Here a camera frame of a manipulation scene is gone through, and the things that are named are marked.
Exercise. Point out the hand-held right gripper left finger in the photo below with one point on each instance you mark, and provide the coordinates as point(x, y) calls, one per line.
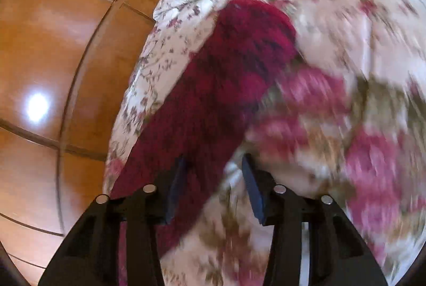
point(176, 186)

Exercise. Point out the dark red knitted garment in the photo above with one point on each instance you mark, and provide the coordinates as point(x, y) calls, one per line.
point(216, 89)

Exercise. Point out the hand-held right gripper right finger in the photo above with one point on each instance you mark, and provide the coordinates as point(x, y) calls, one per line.
point(253, 186)

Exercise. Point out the wooden headboard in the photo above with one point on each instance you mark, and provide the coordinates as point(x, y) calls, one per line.
point(66, 39)

